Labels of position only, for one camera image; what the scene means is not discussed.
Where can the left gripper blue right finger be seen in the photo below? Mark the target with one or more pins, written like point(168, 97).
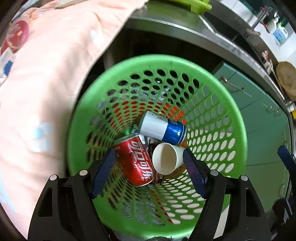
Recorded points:
point(196, 171)

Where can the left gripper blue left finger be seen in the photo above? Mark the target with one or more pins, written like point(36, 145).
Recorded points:
point(102, 171)

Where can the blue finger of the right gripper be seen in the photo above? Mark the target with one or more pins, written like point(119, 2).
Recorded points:
point(286, 158)

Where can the red cola can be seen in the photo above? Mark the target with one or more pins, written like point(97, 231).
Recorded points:
point(135, 162)

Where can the white paper cup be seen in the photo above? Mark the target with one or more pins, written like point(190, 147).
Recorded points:
point(166, 158)

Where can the blue and white can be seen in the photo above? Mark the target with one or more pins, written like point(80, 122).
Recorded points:
point(162, 129)

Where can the green perforated trash basket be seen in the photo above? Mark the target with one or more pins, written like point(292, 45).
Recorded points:
point(175, 90)

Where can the wooden cutting board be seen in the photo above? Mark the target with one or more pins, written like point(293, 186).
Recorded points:
point(286, 74)

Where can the detergent bottle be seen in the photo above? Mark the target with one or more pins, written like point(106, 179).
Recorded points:
point(280, 34)

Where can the steel faucet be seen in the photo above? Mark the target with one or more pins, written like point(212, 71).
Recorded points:
point(264, 11)

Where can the peach pink towel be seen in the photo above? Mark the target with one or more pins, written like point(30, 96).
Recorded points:
point(37, 99)

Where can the white milk carton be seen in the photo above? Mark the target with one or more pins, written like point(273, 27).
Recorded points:
point(7, 60)

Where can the red plastic cup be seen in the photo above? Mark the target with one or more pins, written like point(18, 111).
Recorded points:
point(17, 34)

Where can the green dish rack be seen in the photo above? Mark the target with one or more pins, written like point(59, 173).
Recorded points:
point(196, 6)

